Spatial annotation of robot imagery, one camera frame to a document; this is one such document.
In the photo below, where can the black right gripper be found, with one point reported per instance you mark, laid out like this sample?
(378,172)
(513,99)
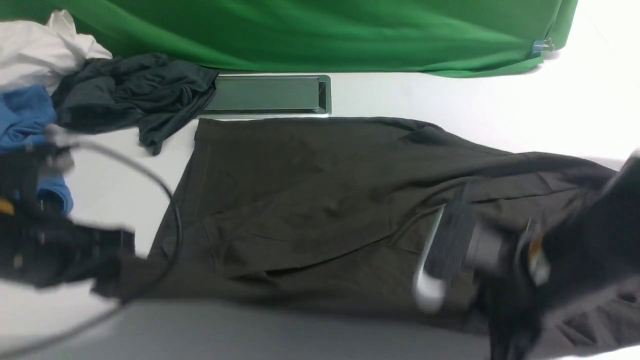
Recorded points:
(469,262)

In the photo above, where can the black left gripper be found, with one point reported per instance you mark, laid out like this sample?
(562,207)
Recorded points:
(41,246)

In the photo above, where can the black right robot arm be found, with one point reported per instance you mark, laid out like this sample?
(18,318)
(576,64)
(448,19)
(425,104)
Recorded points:
(590,251)

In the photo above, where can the blue garment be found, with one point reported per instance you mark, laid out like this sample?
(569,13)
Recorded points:
(25,114)

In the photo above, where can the dark teal crumpled garment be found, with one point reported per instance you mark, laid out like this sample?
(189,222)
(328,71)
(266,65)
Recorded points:
(153,92)

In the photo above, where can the white garment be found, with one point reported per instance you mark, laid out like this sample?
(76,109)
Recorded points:
(35,54)

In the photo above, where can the green backdrop cloth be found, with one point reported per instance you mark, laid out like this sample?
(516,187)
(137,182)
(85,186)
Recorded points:
(451,38)

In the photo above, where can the blue binder clip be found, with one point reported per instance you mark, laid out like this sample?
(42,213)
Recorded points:
(542,46)

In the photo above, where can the metal table cable hatch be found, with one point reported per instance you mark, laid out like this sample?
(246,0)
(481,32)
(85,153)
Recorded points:
(253,96)

